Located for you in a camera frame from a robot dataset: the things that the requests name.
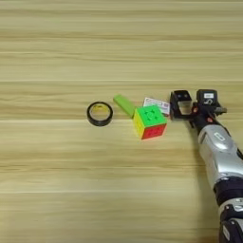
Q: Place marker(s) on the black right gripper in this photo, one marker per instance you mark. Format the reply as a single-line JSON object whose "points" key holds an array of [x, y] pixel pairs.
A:
{"points": [[202, 118]]}

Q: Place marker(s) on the small black-topped silver cube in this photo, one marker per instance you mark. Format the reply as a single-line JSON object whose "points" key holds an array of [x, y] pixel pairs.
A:
{"points": [[183, 95]]}

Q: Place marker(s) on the colourful puzzle cube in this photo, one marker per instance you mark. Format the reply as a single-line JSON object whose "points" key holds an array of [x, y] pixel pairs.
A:
{"points": [[150, 117]]}

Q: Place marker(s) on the black tape roll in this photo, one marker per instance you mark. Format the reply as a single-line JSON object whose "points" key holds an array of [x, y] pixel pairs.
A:
{"points": [[100, 123]]}

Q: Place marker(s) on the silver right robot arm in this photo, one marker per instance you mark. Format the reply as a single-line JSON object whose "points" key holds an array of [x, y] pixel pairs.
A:
{"points": [[221, 152]]}

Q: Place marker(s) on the small white red box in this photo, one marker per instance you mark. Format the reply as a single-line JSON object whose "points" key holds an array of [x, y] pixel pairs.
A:
{"points": [[155, 102]]}

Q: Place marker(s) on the green rectangular block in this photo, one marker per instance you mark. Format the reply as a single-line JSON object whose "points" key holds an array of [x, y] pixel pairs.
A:
{"points": [[124, 104]]}

